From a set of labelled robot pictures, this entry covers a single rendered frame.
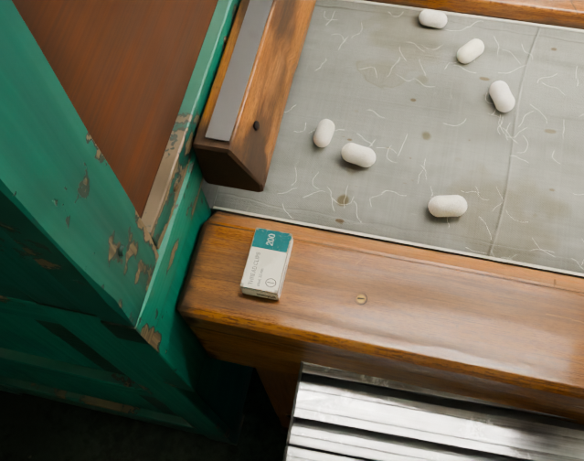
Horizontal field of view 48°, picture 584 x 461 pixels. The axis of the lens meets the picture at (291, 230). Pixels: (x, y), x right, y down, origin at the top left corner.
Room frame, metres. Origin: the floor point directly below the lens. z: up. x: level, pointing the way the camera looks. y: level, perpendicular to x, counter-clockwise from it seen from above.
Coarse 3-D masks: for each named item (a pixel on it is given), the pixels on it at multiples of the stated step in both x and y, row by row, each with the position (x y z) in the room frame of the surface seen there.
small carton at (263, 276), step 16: (256, 240) 0.25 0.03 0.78; (272, 240) 0.25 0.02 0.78; (288, 240) 0.25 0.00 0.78; (256, 256) 0.24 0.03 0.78; (272, 256) 0.23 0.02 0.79; (288, 256) 0.24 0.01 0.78; (256, 272) 0.22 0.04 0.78; (272, 272) 0.22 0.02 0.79; (256, 288) 0.20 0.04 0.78; (272, 288) 0.20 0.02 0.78
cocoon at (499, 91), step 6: (492, 84) 0.41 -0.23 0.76; (498, 84) 0.41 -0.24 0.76; (504, 84) 0.40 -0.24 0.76; (492, 90) 0.40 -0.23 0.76; (498, 90) 0.40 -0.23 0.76; (504, 90) 0.40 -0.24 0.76; (492, 96) 0.40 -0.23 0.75; (498, 96) 0.39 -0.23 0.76; (504, 96) 0.39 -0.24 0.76; (510, 96) 0.39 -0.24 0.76; (498, 102) 0.39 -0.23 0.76; (504, 102) 0.38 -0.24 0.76; (510, 102) 0.38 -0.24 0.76; (498, 108) 0.38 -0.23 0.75; (504, 108) 0.38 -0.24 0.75; (510, 108) 0.38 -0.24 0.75
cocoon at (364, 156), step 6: (348, 144) 0.36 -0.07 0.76; (354, 144) 0.36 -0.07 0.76; (342, 150) 0.35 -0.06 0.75; (348, 150) 0.35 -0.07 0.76; (354, 150) 0.35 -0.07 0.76; (360, 150) 0.35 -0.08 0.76; (366, 150) 0.35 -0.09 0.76; (372, 150) 0.35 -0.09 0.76; (342, 156) 0.35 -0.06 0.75; (348, 156) 0.34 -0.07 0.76; (354, 156) 0.34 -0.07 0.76; (360, 156) 0.34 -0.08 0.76; (366, 156) 0.34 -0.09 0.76; (372, 156) 0.34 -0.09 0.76; (354, 162) 0.34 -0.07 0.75; (360, 162) 0.34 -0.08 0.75; (366, 162) 0.34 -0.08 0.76; (372, 162) 0.34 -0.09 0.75
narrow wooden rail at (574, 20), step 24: (384, 0) 0.55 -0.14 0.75; (408, 0) 0.54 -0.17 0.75; (432, 0) 0.54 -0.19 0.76; (456, 0) 0.53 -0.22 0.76; (480, 0) 0.52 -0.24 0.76; (504, 0) 0.51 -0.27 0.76; (528, 0) 0.51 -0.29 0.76; (552, 0) 0.50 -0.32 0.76; (576, 0) 0.50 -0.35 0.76; (552, 24) 0.49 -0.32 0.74; (576, 24) 0.48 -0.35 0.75
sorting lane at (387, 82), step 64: (320, 0) 0.57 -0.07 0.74; (320, 64) 0.48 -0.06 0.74; (384, 64) 0.47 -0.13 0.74; (448, 64) 0.46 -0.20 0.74; (512, 64) 0.44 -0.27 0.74; (576, 64) 0.43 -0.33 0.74; (384, 128) 0.38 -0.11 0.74; (448, 128) 0.37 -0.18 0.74; (512, 128) 0.36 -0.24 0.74; (576, 128) 0.35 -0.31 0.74; (256, 192) 0.33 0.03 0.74; (320, 192) 0.32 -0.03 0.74; (384, 192) 0.31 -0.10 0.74; (448, 192) 0.30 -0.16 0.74; (512, 192) 0.29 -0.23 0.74; (576, 192) 0.28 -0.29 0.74; (512, 256) 0.22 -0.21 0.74; (576, 256) 0.21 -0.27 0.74
